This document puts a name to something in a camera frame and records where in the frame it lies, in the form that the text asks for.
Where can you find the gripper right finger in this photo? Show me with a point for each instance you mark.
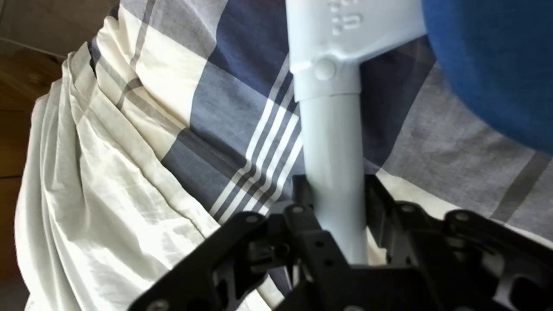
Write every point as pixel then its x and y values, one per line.
pixel 466 250

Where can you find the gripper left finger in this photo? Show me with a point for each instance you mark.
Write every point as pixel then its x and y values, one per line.
pixel 224 263

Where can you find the checked blue white bed cover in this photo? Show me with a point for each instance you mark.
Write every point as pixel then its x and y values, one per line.
pixel 173 108

